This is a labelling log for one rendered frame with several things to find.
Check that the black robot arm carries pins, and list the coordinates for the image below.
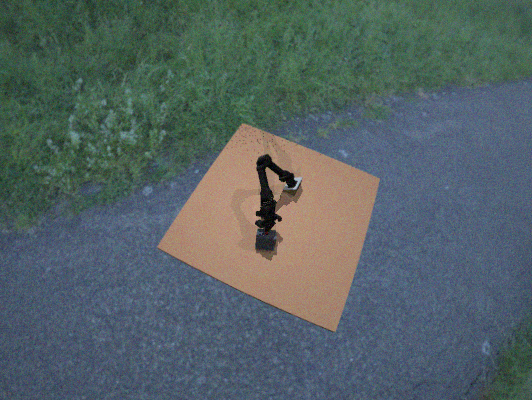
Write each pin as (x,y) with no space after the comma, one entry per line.
(266,193)

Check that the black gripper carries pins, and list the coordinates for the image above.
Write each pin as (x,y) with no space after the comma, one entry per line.
(269,221)

